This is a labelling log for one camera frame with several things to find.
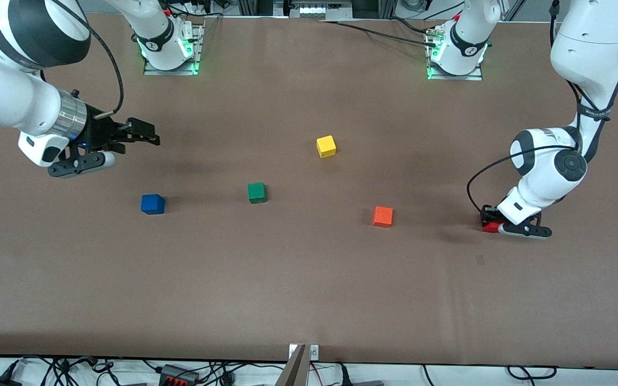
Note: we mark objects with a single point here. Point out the grey equipment with connectors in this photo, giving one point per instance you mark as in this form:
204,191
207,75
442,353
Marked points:
314,10

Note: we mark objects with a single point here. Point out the green wooden block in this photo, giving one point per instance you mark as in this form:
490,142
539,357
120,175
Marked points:
256,193

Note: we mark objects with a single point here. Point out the red wooden block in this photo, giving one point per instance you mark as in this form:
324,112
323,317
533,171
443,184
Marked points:
491,227

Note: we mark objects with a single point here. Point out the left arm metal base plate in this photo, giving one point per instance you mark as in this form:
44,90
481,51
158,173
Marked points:
459,77

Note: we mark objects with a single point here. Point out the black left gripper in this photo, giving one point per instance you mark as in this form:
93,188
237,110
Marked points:
487,215

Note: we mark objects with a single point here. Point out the blue wooden block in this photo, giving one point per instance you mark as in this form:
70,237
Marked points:
152,204

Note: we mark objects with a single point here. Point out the yellow wooden block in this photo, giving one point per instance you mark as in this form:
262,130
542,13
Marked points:
326,146

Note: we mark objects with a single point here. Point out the black box orange connectors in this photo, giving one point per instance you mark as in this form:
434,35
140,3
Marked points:
172,371

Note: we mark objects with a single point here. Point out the white bracket plate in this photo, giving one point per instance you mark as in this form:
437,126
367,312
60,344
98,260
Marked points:
314,352

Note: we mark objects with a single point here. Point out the black power plug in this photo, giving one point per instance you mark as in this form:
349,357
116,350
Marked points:
344,375

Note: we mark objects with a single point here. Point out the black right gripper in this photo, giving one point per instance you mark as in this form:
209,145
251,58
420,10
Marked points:
98,130

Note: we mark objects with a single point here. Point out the grey metal post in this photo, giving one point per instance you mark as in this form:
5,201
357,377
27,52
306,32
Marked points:
294,372

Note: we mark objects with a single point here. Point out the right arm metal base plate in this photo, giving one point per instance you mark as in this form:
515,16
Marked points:
169,72

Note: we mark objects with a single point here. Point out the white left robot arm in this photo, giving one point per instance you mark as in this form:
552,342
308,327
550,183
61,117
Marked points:
588,43

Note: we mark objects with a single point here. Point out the orange wooden block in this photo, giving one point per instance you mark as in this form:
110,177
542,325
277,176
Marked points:
382,216

